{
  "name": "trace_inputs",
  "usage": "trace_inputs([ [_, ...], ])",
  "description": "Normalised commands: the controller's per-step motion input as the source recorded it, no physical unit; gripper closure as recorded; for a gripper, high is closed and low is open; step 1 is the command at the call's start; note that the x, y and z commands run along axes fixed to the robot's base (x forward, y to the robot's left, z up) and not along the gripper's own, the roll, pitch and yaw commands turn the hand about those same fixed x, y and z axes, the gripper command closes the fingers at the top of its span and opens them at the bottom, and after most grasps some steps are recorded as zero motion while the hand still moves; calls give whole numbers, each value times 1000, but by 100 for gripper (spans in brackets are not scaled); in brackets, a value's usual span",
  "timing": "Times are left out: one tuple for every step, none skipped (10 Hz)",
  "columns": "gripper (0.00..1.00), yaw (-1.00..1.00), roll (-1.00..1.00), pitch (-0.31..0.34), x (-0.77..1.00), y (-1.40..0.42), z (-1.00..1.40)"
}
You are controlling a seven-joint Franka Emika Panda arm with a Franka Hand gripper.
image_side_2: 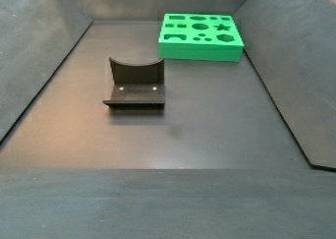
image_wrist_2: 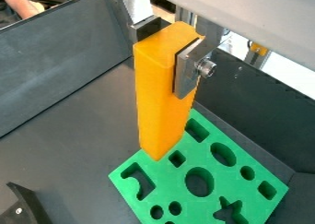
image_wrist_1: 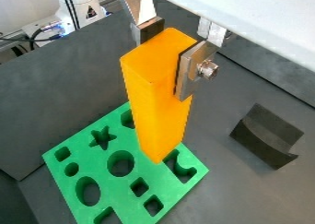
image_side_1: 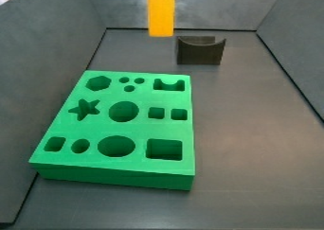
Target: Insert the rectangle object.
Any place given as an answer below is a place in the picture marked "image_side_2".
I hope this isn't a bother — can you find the green foam shape-sorter block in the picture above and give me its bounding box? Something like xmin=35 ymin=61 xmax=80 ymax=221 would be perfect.
xmin=159 ymin=14 xmax=244 ymax=62

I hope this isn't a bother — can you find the black curved holder bracket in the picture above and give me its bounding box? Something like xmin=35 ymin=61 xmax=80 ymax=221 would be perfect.
xmin=103 ymin=58 xmax=165 ymax=107

